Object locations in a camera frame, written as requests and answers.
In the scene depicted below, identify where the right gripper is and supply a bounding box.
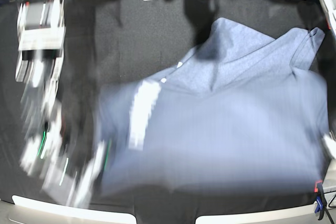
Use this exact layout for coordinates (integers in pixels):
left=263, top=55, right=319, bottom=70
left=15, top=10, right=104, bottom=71
left=39, top=140, right=110, bottom=208

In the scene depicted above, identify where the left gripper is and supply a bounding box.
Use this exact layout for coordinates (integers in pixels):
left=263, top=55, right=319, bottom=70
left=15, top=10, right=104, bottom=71
left=321, top=134, right=336, bottom=160

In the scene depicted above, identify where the light blue t-shirt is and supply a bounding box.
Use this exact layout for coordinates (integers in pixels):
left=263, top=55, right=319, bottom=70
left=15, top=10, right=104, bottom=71
left=96, top=18, right=329, bottom=195

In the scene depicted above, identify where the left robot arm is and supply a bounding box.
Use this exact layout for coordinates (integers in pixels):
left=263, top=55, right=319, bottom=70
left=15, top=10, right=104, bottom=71
left=319, top=0, right=335, bottom=159

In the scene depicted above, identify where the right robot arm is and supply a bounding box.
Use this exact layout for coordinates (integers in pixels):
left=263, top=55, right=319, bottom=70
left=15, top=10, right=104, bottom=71
left=15, top=0, right=107, bottom=208

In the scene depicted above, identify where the clamp bottom right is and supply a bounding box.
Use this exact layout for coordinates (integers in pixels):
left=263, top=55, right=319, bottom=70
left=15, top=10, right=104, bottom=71
left=314, top=180, right=327, bottom=220

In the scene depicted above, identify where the black table cloth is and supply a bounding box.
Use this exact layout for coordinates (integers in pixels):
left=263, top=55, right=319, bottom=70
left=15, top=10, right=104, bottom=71
left=1, top=0, right=328, bottom=223

